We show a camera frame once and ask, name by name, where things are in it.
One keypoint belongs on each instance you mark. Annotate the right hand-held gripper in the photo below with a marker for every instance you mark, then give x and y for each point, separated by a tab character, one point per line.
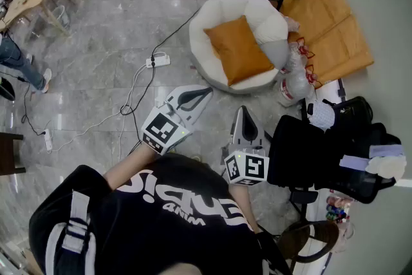
248	167

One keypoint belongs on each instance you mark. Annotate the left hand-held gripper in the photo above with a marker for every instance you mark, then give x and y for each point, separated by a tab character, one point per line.
159	130

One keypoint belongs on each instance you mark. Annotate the orange cushion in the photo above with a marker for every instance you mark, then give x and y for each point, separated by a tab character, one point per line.
239	48

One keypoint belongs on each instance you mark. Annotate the person's left forearm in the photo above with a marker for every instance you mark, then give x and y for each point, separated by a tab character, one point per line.
128	167

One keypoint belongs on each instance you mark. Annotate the person's right forearm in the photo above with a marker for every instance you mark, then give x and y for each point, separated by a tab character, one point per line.
244	203

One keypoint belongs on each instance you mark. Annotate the white dotted cloth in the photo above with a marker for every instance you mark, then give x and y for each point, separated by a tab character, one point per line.
322	115

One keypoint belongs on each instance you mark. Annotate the white round sofa chair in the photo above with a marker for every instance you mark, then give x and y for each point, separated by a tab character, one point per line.
225	6

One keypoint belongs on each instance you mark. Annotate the pale purple paper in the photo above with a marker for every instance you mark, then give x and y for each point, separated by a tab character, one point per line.
354	161

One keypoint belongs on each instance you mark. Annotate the clear container of colourful items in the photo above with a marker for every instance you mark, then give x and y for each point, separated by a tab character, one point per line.
336	212

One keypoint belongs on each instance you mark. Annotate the pink clear plastic bag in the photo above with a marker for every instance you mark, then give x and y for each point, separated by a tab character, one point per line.
292	24

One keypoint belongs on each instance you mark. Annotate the round dark wooden stool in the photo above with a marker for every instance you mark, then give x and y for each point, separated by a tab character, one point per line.
322	228

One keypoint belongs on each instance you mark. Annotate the person's black printed shirt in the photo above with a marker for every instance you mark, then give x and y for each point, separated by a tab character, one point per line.
154	235

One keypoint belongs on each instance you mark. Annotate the cream white cloth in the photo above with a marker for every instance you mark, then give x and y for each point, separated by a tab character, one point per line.
386	167

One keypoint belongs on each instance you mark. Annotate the small white power strip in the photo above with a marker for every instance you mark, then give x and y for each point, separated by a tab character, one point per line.
48	140

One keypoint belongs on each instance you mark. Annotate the dark wooden table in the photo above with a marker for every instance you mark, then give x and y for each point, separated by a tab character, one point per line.
8	154

